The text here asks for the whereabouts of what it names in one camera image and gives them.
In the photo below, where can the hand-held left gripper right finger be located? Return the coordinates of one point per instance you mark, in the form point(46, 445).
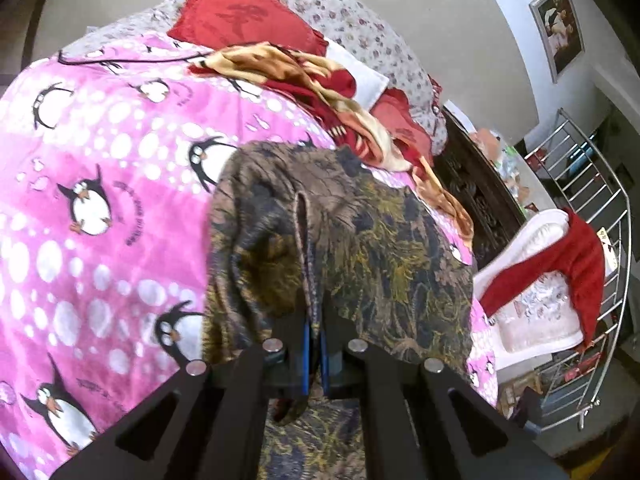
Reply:
point(324, 365)

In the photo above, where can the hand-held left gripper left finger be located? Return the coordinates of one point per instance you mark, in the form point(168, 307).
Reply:
point(305, 355)

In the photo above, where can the brown patterned garment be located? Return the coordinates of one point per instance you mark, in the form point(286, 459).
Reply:
point(375, 240)

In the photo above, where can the white cushioned chair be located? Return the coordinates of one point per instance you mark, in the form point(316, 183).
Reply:
point(535, 320)

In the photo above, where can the dark carved wooden headboard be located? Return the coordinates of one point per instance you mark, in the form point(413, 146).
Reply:
point(475, 185)

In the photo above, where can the small red pillow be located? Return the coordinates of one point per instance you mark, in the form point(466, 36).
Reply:
point(400, 115)

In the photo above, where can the pile of colourful knickknacks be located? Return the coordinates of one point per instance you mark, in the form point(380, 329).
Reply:
point(505, 160)

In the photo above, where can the red cloth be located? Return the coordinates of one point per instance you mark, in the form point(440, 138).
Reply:
point(575, 255)

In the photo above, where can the white pillow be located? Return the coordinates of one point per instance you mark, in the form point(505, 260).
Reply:
point(367, 82)

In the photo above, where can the red and yellow blanket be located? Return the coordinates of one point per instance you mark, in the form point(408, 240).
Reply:
point(280, 67)

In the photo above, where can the pink penguin print bedsheet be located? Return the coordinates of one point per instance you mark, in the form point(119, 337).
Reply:
point(100, 135)

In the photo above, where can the metal rack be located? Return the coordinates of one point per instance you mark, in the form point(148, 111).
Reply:
point(625, 260)

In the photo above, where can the floral print pillow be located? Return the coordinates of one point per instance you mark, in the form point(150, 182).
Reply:
point(360, 25)

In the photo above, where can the red frilled pillow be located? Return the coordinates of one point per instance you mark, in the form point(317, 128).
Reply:
point(240, 15)

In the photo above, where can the framed wall picture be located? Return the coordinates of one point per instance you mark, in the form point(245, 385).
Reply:
point(557, 30)

